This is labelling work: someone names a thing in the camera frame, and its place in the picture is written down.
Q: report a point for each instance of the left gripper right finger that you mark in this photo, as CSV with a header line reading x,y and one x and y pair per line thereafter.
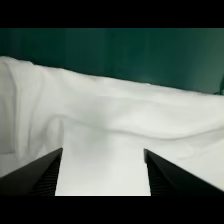
x,y
173,180

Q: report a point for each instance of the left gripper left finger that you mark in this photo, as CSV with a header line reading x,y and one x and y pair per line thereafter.
x,y
36,176

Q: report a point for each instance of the white shirt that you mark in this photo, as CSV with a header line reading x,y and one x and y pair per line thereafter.
x,y
110,116

